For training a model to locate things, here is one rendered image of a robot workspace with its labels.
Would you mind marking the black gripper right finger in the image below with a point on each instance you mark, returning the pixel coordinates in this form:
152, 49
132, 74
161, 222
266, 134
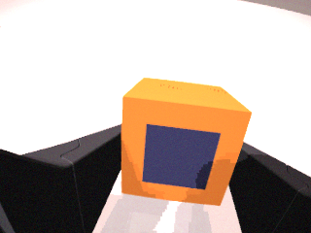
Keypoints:
269, 196

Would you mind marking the orange block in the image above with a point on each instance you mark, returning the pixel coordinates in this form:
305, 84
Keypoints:
180, 141

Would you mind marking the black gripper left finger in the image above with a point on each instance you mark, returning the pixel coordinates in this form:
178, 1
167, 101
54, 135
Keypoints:
61, 189

